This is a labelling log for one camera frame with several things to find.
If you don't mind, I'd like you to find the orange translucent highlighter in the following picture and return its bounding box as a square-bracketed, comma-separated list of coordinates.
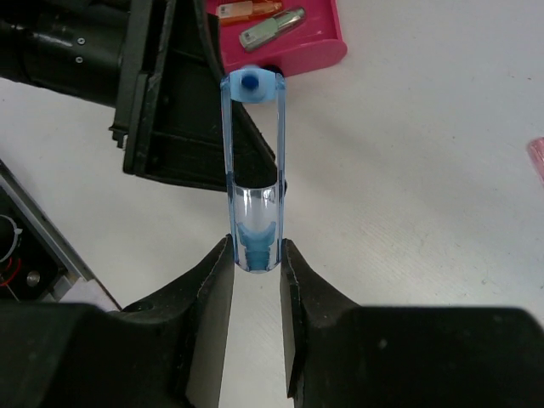
[216, 1, 283, 26]

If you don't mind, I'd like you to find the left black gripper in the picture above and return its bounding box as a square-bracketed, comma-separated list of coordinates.
[1, 1, 130, 106]

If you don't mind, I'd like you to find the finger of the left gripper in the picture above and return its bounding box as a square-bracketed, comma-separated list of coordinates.
[110, 1, 226, 191]

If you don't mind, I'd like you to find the blue translucent highlighter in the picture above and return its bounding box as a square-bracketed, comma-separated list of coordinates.
[220, 65, 286, 274]

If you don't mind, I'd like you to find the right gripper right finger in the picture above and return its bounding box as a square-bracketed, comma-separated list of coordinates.
[280, 240, 543, 407]

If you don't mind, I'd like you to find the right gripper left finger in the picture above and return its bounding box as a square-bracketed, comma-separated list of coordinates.
[1, 236, 234, 407]

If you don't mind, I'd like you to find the pink translucent highlighter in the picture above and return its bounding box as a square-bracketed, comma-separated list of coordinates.
[527, 137, 544, 183]

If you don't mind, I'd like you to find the green translucent highlighter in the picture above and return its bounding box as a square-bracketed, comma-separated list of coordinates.
[239, 7, 306, 52]

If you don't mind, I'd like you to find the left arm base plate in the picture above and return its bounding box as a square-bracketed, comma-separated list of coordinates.
[1, 163, 121, 311]

